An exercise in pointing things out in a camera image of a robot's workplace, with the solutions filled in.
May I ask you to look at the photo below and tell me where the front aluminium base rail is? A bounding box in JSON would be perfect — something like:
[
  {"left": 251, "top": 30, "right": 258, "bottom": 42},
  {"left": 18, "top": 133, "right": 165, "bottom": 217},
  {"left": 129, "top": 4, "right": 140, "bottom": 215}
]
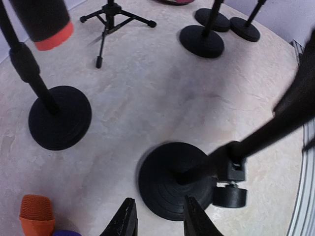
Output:
[{"left": 287, "top": 118, "right": 315, "bottom": 236}]

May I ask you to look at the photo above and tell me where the black tripod microphone stand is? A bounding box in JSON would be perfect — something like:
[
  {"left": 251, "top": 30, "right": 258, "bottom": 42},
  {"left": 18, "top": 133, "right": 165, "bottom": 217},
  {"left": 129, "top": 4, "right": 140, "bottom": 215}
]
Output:
[{"left": 79, "top": 0, "right": 157, "bottom": 69}]

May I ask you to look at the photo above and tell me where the short black microphone stand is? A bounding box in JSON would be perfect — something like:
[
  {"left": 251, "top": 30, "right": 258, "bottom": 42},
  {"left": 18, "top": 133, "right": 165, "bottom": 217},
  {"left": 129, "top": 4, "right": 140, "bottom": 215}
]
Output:
[{"left": 194, "top": 1, "right": 230, "bottom": 32}]

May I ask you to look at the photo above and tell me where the purple toy microphone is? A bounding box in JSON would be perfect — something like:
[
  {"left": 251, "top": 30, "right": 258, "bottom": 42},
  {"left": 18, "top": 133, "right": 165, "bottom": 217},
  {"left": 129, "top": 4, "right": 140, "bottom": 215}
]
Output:
[{"left": 53, "top": 230, "right": 81, "bottom": 236}]

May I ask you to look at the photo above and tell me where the black wireless microphone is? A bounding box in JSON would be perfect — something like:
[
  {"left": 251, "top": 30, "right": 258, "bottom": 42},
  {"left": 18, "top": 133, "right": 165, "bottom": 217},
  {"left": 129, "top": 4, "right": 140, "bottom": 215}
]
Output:
[{"left": 10, "top": 0, "right": 74, "bottom": 51}]

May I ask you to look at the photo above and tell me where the orange toy microphone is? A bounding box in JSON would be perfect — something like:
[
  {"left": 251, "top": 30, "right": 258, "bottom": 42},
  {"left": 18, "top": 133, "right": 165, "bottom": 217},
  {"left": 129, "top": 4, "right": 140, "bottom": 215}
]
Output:
[{"left": 19, "top": 194, "right": 55, "bottom": 236}]

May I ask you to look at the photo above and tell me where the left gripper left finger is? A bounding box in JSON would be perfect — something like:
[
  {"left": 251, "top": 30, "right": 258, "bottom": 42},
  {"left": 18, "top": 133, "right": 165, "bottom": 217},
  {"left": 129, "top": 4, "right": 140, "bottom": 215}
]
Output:
[{"left": 100, "top": 198, "right": 138, "bottom": 236}]

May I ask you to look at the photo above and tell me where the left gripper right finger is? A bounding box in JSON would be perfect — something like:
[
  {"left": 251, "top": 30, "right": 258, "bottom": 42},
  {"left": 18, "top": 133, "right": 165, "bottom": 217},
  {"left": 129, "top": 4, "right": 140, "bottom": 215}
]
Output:
[{"left": 184, "top": 195, "right": 223, "bottom": 236}]

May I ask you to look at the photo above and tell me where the red patterned plate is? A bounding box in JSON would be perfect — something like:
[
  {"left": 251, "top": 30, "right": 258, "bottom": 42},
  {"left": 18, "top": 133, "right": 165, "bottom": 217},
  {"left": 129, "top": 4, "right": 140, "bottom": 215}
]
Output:
[{"left": 158, "top": 0, "right": 194, "bottom": 5}]

